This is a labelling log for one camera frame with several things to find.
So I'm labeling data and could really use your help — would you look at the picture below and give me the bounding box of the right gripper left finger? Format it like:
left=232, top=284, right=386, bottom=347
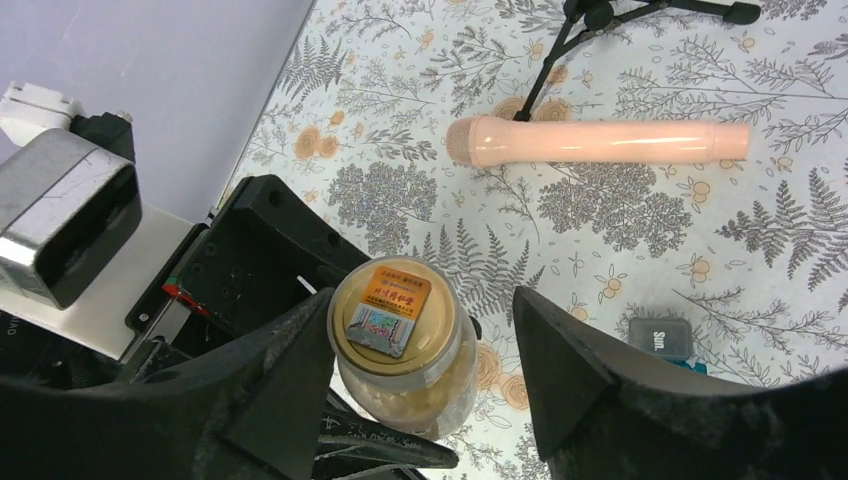
left=1, top=288, right=333, bottom=479

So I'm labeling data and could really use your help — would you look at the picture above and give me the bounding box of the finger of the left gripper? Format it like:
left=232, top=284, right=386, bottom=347
left=317, top=390, right=459, bottom=479

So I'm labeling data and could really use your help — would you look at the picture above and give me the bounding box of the black microphone tripod stand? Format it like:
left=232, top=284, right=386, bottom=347
left=513, top=0, right=763, bottom=123

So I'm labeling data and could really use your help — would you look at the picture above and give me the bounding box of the pink tube container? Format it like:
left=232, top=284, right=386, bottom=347
left=445, top=116, right=751, bottom=168

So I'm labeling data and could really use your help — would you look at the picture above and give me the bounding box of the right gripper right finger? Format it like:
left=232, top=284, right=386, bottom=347
left=512, top=287, right=847, bottom=479

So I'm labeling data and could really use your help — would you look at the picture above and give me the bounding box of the teal pill box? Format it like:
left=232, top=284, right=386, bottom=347
left=627, top=317, right=708, bottom=375

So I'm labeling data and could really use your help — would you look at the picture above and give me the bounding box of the floral table mat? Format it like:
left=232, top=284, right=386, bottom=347
left=232, top=1, right=847, bottom=479

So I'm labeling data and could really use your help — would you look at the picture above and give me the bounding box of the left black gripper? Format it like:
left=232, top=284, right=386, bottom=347
left=125, top=174, right=370, bottom=345

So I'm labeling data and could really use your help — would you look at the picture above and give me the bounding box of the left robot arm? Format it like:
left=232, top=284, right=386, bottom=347
left=1, top=175, right=458, bottom=479

